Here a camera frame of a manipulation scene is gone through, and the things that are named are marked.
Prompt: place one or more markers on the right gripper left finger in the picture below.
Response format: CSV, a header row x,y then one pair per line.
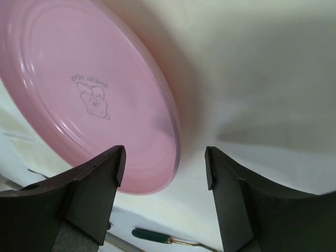
x,y
67,212

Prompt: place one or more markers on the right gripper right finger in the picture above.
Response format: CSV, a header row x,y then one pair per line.
x,y
257,214

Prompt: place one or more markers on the pink plate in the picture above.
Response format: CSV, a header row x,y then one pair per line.
x,y
84,82

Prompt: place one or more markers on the cream cloth placemat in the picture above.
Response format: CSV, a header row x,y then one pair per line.
x,y
254,78

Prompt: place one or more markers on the gold fork green handle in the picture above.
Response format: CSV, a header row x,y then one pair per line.
x,y
162,238

